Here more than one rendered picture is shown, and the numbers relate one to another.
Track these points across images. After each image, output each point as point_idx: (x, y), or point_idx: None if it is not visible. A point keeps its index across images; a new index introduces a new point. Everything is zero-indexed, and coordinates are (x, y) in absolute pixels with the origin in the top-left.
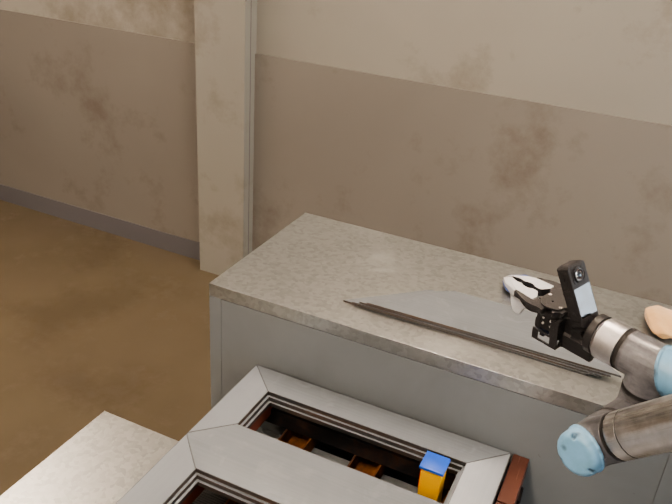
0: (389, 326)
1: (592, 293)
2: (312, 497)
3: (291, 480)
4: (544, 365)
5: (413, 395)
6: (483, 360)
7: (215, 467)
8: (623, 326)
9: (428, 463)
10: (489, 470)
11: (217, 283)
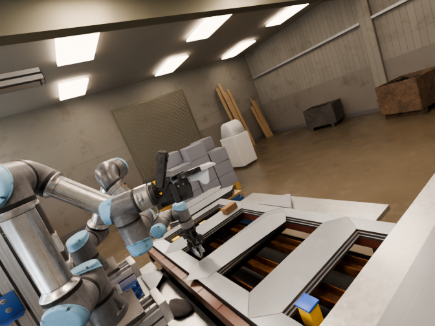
0: (410, 239)
1: (156, 171)
2: (299, 256)
3: (311, 249)
4: None
5: None
6: (358, 296)
7: (322, 227)
8: (136, 187)
9: (305, 297)
10: None
11: None
